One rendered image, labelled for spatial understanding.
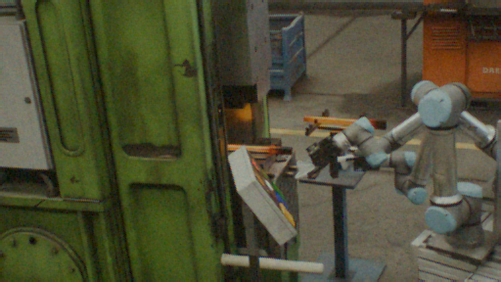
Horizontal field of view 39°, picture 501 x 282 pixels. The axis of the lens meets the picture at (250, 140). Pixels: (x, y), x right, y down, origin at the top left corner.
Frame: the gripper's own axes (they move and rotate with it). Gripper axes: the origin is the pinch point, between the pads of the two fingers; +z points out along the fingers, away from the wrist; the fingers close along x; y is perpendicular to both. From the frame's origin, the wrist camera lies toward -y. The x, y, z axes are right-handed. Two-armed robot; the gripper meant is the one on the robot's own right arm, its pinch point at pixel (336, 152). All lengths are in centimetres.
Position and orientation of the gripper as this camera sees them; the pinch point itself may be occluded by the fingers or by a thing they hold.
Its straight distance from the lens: 320.1
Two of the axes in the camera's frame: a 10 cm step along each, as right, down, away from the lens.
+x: 3.0, -3.8, 8.8
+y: 0.8, 9.3, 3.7
